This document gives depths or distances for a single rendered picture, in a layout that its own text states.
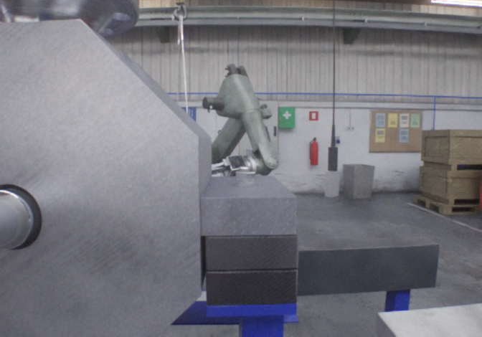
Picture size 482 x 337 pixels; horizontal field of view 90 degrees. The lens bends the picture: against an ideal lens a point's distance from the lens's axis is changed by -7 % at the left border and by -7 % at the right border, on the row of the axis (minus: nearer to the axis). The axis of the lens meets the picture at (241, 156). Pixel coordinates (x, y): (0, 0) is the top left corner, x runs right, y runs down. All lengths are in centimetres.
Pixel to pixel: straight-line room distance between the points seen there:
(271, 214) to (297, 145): 538
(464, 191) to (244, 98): 402
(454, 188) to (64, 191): 511
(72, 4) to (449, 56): 739
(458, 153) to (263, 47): 404
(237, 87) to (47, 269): 215
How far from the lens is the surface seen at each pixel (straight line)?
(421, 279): 99
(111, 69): 35
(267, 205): 33
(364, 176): 562
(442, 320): 62
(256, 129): 225
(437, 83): 724
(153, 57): 618
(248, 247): 35
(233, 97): 239
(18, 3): 47
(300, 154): 573
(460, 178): 522
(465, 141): 525
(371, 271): 89
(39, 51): 40
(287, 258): 36
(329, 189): 131
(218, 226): 34
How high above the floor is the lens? 118
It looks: 4 degrees down
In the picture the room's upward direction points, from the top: straight up
